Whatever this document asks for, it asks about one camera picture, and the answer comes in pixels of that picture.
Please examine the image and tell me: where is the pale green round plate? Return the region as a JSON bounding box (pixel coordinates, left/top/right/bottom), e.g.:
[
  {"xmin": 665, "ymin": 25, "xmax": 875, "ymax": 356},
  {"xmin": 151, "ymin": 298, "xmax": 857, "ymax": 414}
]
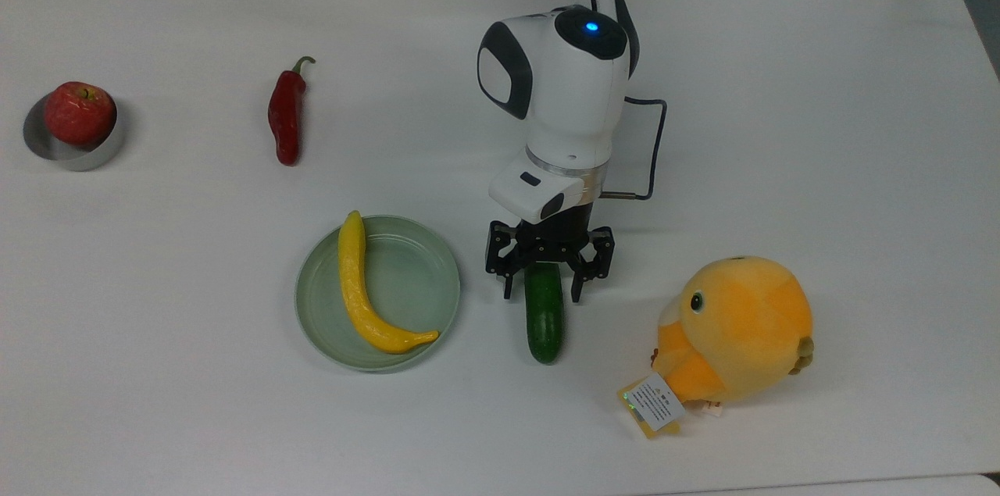
[{"xmin": 295, "ymin": 215, "xmax": 462, "ymax": 373}]

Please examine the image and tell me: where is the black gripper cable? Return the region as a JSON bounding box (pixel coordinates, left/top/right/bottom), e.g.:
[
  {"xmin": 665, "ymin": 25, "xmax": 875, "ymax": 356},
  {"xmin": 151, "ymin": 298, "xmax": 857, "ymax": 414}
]
[{"xmin": 598, "ymin": 96, "xmax": 669, "ymax": 202}]

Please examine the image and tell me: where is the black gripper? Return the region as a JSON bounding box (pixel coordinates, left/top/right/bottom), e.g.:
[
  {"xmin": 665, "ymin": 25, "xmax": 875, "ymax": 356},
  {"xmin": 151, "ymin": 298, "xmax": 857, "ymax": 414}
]
[{"xmin": 486, "ymin": 199, "xmax": 616, "ymax": 303}]

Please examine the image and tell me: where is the yellow banana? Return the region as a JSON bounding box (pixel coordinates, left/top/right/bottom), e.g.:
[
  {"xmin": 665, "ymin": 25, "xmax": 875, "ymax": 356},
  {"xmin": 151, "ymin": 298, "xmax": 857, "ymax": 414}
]
[{"xmin": 337, "ymin": 210, "xmax": 441, "ymax": 355}]

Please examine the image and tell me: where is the red chili pepper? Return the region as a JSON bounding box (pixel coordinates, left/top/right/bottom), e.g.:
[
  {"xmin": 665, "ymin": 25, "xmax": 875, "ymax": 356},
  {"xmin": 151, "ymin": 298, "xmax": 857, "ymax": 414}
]
[{"xmin": 268, "ymin": 56, "xmax": 316, "ymax": 167}]

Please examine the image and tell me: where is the orange plush duck toy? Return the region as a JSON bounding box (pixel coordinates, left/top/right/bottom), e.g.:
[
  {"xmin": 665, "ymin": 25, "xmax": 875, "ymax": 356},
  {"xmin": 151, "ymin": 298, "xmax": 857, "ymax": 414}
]
[{"xmin": 617, "ymin": 255, "xmax": 815, "ymax": 440}]

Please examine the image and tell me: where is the small grey bowl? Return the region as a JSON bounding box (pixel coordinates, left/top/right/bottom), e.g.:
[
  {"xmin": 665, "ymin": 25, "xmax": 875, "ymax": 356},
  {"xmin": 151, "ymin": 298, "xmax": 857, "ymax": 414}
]
[{"xmin": 23, "ymin": 90, "xmax": 126, "ymax": 172}]

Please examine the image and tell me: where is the green cucumber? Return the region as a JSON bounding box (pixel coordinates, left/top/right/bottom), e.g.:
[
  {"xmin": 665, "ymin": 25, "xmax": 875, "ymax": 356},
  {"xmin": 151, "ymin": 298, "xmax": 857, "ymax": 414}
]
[{"xmin": 525, "ymin": 262, "xmax": 565, "ymax": 365}]

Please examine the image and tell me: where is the red apple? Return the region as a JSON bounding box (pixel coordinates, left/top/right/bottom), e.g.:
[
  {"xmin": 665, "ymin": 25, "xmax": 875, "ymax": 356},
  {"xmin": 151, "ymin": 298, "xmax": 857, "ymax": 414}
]
[{"xmin": 43, "ymin": 81, "xmax": 117, "ymax": 146}]

